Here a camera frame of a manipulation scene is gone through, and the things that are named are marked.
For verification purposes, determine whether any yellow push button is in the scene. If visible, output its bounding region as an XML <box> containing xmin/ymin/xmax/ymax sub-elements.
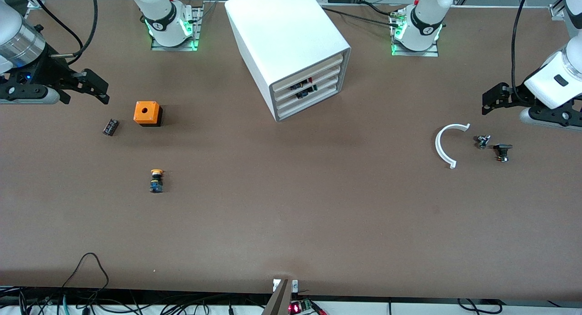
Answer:
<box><xmin>149</xmin><ymin>169</ymin><xmax>165</xmax><ymax>194</ymax></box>

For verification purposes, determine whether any white drawer cabinet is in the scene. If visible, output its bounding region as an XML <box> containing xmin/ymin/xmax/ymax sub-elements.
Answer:
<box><xmin>225</xmin><ymin>0</ymin><xmax>351</xmax><ymax>123</ymax></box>

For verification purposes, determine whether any orange box with hole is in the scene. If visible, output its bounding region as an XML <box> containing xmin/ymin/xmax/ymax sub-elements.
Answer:
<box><xmin>133</xmin><ymin>101</ymin><xmax>163</xmax><ymax>127</ymax></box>

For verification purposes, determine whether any white curved plastic arc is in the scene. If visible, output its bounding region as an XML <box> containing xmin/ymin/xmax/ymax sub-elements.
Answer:
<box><xmin>435</xmin><ymin>123</ymin><xmax>471</xmax><ymax>170</ymax></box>

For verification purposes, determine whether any circuit board with red light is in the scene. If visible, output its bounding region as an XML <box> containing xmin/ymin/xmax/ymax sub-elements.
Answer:
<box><xmin>289</xmin><ymin>299</ymin><xmax>328</xmax><ymax>315</ymax></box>

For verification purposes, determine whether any black switch part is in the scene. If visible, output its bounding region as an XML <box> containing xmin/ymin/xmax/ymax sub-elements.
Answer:
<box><xmin>493</xmin><ymin>144</ymin><xmax>513</xmax><ymax>163</ymax></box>

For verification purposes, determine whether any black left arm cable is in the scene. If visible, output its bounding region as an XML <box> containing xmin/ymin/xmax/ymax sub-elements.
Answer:
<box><xmin>511</xmin><ymin>0</ymin><xmax>533</xmax><ymax>102</ymax></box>

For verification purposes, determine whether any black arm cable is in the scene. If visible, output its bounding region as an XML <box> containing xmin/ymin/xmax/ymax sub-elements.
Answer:
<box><xmin>33</xmin><ymin>0</ymin><xmax>99</xmax><ymax>65</ymax></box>
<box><xmin>511</xmin><ymin>0</ymin><xmax>533</xmax><ymax>102</ymax></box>

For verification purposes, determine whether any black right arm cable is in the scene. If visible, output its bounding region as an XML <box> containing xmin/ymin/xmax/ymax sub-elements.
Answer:
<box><xmin>33</xmin><ymin>0</ymin><xmax>99</xmax><ymax>65</ymax></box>

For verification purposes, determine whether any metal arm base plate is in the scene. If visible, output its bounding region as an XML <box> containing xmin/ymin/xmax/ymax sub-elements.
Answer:
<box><xmin>391</xmin><ymin>8</ymin><xmax>440</xmax><ymax>57</ymax></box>
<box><xmin>151</xmin><ymin>1</ymin><xmax>203</xmax><ymax>52</ymax></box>

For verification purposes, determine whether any black cable behind cabinet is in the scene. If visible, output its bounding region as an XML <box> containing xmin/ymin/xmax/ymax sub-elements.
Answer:
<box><xmin>320</xmin><ymin>1</ymin><xmax>405</xmax><ymax>24</ymax></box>

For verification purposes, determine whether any black looped table cable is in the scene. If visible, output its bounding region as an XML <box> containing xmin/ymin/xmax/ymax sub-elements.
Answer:
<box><xmin>61</xmin><ymin>252</ymin><xmax>110</xmax><ymax>289</ymax></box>

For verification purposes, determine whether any black cable loop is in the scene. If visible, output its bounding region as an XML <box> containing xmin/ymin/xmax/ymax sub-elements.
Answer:
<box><xmin>457</xmin><ymin>298</ymin><xmax>502</xmax><ymax>315</ymax></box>

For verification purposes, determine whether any tangled black cables bundle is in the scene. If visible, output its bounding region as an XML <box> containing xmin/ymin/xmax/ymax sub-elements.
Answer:
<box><xmin>0</xmin><ymin>285</ymin><xmax>273</xmax><ymax>315</ymax></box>

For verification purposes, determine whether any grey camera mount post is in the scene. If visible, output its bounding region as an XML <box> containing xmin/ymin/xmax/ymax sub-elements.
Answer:
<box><xmin>261</xmin><ymin>279</ymin><xmax>299</xmax><ymax>315</ymax></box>

